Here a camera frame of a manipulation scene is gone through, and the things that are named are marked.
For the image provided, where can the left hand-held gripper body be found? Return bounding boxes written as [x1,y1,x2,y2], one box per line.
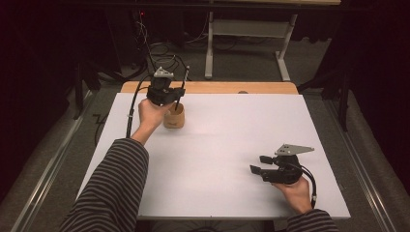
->
[146,66,178,106]

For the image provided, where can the black zigzag floor cable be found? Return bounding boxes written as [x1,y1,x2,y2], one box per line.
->
[92,112,109,147]

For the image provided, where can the black metal stand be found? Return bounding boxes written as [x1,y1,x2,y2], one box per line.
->
[73,61,102,121]
[298,69,352,132]

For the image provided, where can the wooden pen cup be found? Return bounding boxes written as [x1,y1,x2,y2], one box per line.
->
[162,102,186,130]

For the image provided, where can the left hand-held gripper black cable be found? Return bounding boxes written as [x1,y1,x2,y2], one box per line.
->
[125,74,153,139]

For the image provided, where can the person's left hand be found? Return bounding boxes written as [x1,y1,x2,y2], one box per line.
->
[134,98,175,139]

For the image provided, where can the person's right hand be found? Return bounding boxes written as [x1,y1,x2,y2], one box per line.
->
[272,176,313,216]

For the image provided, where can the bundle of floor cables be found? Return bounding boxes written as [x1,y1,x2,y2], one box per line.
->
[134,13,211,81]

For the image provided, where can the white metal frame desk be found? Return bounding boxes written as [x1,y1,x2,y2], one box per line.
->
[204,0,342,82]

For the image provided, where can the aluminium floor rail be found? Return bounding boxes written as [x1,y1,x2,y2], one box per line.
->
[9,90,95,232]
[325,100,398,232]

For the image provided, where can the right hand-held gripper black cable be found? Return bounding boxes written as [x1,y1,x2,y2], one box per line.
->
[298,163,318,209]

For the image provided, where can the wooden table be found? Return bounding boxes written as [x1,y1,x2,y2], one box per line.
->
[120,80,299,96]

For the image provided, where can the hand-held gripper black cable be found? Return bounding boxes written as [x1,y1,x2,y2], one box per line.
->
[125,74,153,139]
[298,163,318,209]

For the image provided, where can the white board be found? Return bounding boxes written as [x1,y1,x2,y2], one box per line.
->
[75,92,352,220]

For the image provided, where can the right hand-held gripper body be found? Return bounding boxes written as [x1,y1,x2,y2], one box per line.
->
[262,143,315,186]

